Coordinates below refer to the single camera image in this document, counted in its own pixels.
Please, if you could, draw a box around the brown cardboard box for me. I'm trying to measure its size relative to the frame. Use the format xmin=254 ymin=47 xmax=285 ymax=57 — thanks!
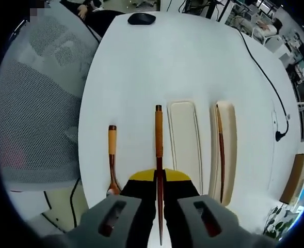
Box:
xmin=279 ymin=153 xmax=304 ymax=205

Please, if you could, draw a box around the black computer mouse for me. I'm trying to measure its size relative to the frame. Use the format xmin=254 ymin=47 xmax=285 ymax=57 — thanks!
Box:
xmin=127 ymin=12 xmax=157 ymax=26

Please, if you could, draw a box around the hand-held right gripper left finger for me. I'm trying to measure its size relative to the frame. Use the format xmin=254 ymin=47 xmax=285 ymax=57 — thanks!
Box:
xmin=71 ymin=169 xmax=158 ymax=248

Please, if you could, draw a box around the beige cutlery case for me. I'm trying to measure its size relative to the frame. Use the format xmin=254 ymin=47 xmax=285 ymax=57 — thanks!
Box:
xmin=209 ymin=100 xmax=238 ymax=207

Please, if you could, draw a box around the potted green plant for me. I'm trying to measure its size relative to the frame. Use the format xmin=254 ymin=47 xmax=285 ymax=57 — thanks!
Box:
xmin=262 ymin=203 xmax=298 ymax=240

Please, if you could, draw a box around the grey mesh office chair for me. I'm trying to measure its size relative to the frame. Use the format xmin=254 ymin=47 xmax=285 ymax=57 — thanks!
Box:
xmin=0 ymin=4 xmax=101 ymax=192

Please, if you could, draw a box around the wooden chopstick utensil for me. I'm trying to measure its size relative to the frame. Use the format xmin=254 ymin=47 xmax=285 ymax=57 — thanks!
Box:
xmin=154 ymin=104 xmax=166 ymax=246
xmin=215 ymin=104 xmax=226 ymax=204

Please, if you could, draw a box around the black cable with round base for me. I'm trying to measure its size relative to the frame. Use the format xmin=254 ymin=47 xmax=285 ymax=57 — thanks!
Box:
xmin=237 ymin=28 xmax=290 ymax=142

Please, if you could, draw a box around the black floor cable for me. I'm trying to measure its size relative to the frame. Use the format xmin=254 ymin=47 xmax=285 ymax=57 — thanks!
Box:
xmin=41 ymin=177 xmax=83 ymax=234

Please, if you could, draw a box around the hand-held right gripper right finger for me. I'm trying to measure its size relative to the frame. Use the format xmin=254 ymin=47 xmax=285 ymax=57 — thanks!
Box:
xmin=162 ymin=167 xmax=243 ymax=248

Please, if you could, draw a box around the beige cutlery case lid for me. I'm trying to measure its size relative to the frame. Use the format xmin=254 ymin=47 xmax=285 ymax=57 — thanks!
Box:
xmin=166 ymin=100 xmax=203 ymax=196

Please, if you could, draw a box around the wooden spoon utensil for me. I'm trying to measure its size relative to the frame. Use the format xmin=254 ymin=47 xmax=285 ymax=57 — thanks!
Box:
xmin=106 ymin=125 xmax=122 ymax=196

